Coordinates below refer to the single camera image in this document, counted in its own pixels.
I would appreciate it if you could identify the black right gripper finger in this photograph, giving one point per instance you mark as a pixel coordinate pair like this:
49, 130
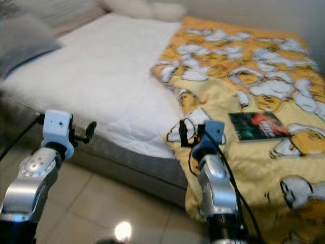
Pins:
183, 132

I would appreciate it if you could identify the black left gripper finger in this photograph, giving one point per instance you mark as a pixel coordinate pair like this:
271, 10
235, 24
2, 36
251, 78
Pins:
90, 131

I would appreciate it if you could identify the dark book with red cover art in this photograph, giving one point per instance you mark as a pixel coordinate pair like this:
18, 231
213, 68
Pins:
259, 126

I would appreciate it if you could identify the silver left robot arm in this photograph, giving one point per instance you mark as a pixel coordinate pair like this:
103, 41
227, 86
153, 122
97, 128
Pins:
33, 188

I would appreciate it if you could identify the grey bed base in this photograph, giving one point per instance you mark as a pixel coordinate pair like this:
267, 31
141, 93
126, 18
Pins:
122, 162

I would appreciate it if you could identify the white quilted mattress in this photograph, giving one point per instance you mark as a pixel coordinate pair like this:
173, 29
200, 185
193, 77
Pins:
106, 76

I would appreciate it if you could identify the plain grey pillow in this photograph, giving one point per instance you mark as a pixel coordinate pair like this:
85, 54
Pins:
25, 46

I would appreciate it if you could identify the grey robot left foot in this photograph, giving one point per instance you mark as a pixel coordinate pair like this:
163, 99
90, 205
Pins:
110, 241

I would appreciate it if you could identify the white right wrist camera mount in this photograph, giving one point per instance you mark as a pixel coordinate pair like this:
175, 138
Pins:
213, 133

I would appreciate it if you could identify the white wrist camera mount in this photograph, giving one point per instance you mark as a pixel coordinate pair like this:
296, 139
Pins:
213, 133
57, 126

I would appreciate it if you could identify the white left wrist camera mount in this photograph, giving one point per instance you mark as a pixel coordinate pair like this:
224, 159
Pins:
57, 126

